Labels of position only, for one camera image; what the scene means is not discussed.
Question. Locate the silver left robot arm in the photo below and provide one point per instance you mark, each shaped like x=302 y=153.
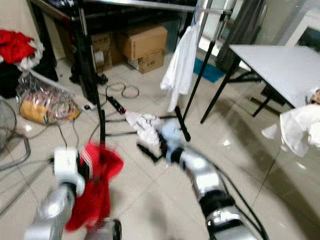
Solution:
x=50 y=215

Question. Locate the cardboard box with black print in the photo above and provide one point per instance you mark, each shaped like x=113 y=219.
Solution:
x=147 y=64

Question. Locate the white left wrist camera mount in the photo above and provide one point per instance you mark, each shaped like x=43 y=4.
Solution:
x=67 y=167

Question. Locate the chrome and black clothes rack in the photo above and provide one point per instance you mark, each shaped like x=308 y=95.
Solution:
x=90 y=75

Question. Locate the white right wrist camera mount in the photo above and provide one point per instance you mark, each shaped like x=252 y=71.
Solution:
x=171 y=132

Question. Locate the white table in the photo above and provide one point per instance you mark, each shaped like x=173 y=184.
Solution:
x=280 y=65

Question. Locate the black desk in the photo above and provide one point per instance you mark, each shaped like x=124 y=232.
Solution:
x=60 y=7

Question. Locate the red polo shirt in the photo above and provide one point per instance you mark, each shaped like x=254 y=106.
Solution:
x=97 y=190

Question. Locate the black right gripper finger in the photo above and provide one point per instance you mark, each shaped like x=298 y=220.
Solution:
x=149 y=150
x=149 y=156

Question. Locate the white blouse with dark buttons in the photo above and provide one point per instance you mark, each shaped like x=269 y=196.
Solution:
x=300 y=130

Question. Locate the large clear bag of goods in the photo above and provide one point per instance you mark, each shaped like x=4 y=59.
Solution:
x=45 y=105

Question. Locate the small cardboard box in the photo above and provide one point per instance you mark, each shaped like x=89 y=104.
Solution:
x=102 y=52

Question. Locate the grey floor fan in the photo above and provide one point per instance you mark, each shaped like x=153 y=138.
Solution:
x=7 y=130

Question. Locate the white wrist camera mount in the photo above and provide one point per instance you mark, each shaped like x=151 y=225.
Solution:
x=67 y=167
x=171 y=132

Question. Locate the grey curtain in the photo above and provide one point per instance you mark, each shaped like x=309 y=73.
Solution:
x=242 y=30

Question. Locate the blue hanger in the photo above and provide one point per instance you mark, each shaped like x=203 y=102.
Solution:
x=196 y=16

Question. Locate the large cardboard box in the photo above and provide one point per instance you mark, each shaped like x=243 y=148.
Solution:
x=142 y=42

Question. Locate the black power strip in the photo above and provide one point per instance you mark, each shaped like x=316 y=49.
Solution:
x=116 y=105

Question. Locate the red clothes pile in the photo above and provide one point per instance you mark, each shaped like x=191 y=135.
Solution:
x=15 y=47

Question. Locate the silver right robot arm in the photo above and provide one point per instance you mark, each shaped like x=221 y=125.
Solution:
x=205 y=180

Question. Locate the teal rug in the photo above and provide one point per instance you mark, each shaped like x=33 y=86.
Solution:
x=210 y=71

